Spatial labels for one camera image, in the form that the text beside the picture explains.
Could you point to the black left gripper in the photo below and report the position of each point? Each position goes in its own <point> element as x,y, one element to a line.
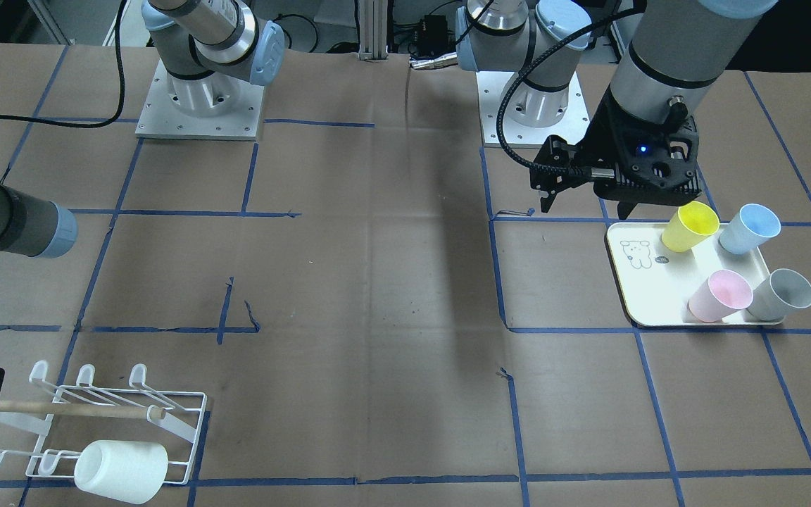
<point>601,136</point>

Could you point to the white plastic cup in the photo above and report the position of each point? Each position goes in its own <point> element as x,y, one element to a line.
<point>128,471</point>

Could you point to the wooden rack dowel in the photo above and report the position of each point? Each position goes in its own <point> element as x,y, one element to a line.
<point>149,413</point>

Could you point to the yellow plastic cup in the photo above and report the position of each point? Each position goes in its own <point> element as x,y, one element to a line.
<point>689,226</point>

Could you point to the pink plastic cup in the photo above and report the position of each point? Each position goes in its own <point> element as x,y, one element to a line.
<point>723,293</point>

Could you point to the grey plastic cup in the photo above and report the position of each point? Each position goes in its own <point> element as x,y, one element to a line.
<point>782,293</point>

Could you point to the cream rabbit print tray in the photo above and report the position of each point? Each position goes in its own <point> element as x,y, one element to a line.
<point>656,283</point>

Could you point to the black power adapter box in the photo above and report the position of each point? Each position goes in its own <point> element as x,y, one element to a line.
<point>431,34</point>

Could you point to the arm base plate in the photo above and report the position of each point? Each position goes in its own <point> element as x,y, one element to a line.
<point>532,115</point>
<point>216,107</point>

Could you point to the white wire cup rack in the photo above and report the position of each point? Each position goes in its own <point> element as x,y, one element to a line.
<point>57,441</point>

